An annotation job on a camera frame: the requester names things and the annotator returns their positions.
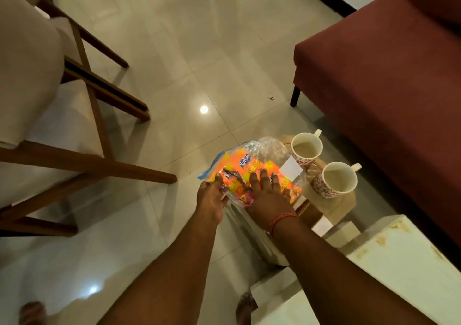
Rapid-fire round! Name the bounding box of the person's right foot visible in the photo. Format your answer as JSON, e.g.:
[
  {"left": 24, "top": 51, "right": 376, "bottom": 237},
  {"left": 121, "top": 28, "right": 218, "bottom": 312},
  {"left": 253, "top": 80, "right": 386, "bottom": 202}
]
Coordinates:
[{"left": 236, "top": 292, "right": 259, "bottom": 325}]

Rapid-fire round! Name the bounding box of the person's left forearm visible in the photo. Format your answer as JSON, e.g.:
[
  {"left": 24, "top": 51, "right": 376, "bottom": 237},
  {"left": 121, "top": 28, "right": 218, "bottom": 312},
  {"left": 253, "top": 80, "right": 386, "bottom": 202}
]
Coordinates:
[{"left": 97, "top": 216, "right": 221, "bottom": 325}]

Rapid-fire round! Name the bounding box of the person's right hand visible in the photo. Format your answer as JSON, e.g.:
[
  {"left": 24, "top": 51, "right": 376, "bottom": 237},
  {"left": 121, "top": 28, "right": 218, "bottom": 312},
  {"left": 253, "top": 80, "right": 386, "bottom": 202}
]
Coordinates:
[{"left": 245, "top": 169, "right": 297, "bottom": 233}]

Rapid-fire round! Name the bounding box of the orange snack packet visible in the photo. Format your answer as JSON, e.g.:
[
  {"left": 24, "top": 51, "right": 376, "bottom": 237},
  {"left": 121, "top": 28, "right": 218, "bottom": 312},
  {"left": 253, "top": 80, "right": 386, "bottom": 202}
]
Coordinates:
[
  {"left": 216, "top": 168, "right": 254, "bottom": 206},
  {"left": 211, "top": 149, "right": 263, "bottom": 183}
]

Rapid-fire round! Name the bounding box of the person's left hand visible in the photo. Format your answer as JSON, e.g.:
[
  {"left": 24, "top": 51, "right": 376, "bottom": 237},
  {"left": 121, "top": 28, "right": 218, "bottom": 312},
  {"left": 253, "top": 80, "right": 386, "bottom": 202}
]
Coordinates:
[{"left": 195, "top": 173, "right": 230, "bottom": 227}]

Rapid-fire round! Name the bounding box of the person's right forearm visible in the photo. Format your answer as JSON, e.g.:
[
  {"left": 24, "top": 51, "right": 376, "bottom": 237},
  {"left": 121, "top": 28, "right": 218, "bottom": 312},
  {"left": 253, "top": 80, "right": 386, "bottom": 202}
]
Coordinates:
[{"left": 269, "top": 216, "right": 438, "bottom": 325}]

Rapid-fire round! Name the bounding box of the person's foot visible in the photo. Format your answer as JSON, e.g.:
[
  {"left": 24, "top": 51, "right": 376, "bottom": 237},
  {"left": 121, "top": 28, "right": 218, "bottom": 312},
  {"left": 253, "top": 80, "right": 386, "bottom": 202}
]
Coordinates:
[
  {"left": 236, "top": 292, "right": 259, "bottom": 325},
  {"left": 18, "top": 301, "right": 48, "bottom": 325}
]

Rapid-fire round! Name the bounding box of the white paper slip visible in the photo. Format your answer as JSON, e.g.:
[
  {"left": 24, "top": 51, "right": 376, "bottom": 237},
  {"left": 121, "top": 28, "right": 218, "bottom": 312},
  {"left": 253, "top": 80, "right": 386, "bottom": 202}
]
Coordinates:
[{"left": 279, "top": 156, "right": 304, "bottom": 182}]

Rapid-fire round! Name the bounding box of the orange thread wristband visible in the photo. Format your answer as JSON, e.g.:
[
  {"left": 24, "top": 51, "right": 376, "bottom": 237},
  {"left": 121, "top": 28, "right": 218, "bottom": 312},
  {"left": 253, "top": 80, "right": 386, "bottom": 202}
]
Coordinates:
[{"left": 269, "top": 212, "right": 298, "bottom": 238}]

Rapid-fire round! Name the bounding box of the dark red sofa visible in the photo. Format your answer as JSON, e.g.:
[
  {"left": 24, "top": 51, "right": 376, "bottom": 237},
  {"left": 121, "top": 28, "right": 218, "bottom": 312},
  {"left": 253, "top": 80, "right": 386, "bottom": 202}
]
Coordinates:
[{"left": 290, "top": 0, "right": 461, "bottom": 248}]

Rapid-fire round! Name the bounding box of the clear plastic bag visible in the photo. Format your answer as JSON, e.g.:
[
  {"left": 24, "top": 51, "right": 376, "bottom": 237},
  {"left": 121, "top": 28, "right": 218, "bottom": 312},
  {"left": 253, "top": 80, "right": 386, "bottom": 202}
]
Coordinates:
[{"left": 197, "top": 136, "right": 307, "bottom": 207}]

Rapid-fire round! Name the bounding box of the person's left foot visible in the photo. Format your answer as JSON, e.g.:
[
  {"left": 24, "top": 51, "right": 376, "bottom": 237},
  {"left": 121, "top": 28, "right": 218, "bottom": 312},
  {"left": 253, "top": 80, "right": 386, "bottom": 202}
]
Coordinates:
[{"left": 18, "top": 301, "right": 48, "bottom": 325}]

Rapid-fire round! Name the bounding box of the white stained box table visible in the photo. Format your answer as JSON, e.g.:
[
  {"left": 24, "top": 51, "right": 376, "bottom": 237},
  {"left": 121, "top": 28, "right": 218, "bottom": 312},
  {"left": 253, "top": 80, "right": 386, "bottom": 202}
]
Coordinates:
[{"left": 250, "top": 215, "right": 461, "bottom": 325}]

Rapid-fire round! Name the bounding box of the small wooden side table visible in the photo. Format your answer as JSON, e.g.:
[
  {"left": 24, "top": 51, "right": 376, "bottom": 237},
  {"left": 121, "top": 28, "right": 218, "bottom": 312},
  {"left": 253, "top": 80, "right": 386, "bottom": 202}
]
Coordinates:
[{"left": 228, "top": 134, "right": 361, "bottom": 266}]

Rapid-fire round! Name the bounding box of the white patterned cup of tea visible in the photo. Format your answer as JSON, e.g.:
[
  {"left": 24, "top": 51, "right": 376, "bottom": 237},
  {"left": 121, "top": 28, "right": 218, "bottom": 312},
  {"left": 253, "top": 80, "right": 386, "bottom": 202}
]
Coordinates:
[
  {"left": 311, "top": 161, "right": 363, "bottom": 199},
  {"left": 290, "top": 129, "right": 324, "bottom": 167}
]

